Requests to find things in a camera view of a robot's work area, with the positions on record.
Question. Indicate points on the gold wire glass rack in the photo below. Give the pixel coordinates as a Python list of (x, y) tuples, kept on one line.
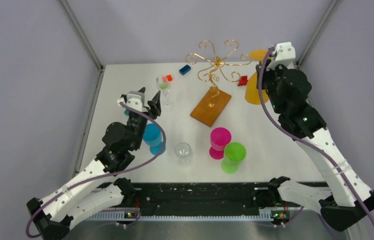
[(215, 100)]

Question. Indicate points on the blue plastic wine glass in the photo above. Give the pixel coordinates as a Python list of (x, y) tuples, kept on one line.
[(153, 138)]

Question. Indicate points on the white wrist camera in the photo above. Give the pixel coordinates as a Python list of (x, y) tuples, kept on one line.
[(284, 54), (137, 104)]

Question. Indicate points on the yellow plastic wine glass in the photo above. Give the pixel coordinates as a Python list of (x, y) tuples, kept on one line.
[(251, 94)]

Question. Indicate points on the light green toy block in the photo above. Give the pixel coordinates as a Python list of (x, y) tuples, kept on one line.
[(163, 86)]

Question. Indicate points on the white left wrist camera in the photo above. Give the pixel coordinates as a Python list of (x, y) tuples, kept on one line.
[(137, 104)]

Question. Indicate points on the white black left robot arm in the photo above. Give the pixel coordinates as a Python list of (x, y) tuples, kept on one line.
[(98, 187)]

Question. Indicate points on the green plastic wine glass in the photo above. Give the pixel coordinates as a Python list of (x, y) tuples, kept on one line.
[(234, 155)]

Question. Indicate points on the clear tall wine glass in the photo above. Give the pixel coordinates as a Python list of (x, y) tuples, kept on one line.
[(166, 103)]

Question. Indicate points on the blue toy brick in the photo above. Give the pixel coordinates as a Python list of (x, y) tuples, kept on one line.
[(185, 69)]

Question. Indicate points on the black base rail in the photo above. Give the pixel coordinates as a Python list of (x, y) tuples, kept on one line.
[(206, 200)]

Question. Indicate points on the clear glass tumbler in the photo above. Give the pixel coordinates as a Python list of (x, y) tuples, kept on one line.
[(183, 152)]

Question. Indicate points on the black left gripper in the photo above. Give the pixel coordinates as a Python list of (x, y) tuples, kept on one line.
[(155, 104)]

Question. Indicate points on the red toy brick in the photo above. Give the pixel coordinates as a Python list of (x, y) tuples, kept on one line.
[(243, 81)]

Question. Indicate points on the pink plastic wine glass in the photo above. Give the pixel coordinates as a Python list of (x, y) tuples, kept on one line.
[(220, 137)]

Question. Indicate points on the orange red toy block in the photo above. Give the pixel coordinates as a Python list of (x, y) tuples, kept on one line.
[(167, 78)]

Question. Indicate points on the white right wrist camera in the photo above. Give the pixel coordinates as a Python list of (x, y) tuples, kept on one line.
[(284, 54)]

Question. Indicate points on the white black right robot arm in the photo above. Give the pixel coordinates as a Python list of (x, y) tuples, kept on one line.
[(348, 199)]

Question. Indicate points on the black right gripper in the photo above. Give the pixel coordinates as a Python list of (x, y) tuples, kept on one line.
[(280, 69)]

